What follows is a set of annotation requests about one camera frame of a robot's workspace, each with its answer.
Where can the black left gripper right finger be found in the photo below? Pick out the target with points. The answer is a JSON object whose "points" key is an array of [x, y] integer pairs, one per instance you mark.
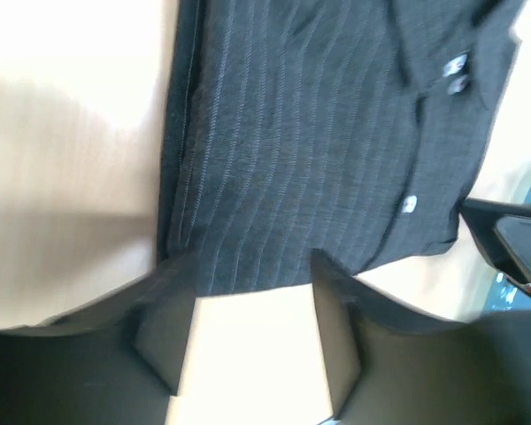
{"points": [[389, 364]]}

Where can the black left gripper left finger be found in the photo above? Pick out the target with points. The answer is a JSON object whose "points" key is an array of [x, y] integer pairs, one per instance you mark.
{"points": [[117, 360]]}

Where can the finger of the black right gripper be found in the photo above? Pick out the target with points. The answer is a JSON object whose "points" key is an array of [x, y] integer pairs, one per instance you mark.
{"points": [[481, 217]]}

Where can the black pinstriped long sleeve shirt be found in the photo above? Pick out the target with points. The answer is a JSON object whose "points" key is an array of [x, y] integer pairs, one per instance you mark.
{"points": [[352, 127]]}

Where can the translucent blue plastic bin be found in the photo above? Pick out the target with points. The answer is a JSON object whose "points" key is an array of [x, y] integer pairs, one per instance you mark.
{"points": [[511, 287]]}

